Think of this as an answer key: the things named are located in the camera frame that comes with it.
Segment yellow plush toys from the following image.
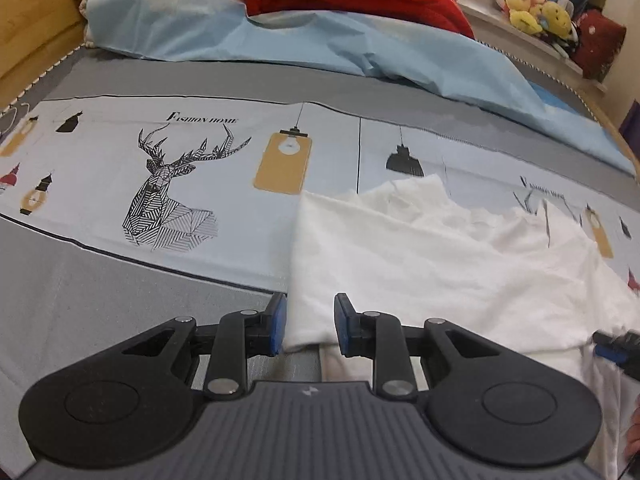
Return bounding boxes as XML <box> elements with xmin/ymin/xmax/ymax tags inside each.
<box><xmin>495</xmin><ymin>0</ymin><xmax>578</xmax><ymax>58</ymax></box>

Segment wooden headboard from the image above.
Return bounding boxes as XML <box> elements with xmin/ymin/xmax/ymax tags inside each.
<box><xmin>1</xmin><ymin>0</ymin><xmax>85</xmax><ymax>107</ymax></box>

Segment light blue quilt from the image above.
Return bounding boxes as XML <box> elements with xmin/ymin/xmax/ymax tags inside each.
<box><xmin>82</xmin><ymin>0</ymin><xmax>634</xmax><ymax>174</ymax></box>

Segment grey patterned bed sheet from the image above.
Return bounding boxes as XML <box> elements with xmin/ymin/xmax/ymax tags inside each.
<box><xmin>1</xmin><ymin>51</ymin><xmax>639</xmax><ymax>474</ymax></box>

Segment white t-shirt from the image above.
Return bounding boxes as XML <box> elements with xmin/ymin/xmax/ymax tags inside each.
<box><xmin>283</xmin><ymin>174</ymin><xmax>639</xmax><ymax>479</ymax></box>

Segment right hand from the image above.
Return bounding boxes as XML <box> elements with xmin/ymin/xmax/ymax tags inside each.
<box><xmin>624</xmin><ymin>405</ymin><xmax>640</xmax><ymax>462</ymax></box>

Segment purple box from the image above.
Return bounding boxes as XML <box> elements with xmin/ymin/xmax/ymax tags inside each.
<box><xmin>620</xmin><ymin>101</ymin><xmax>640</xmax><ymax>158</ymax></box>

